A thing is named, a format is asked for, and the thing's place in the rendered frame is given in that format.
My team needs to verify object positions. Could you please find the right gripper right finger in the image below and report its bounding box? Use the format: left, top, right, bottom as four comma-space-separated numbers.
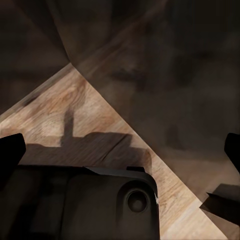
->
224, 133, 240, 173

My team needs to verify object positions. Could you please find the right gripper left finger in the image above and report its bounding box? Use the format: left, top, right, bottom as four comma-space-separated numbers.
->
0, 133, 26, 193

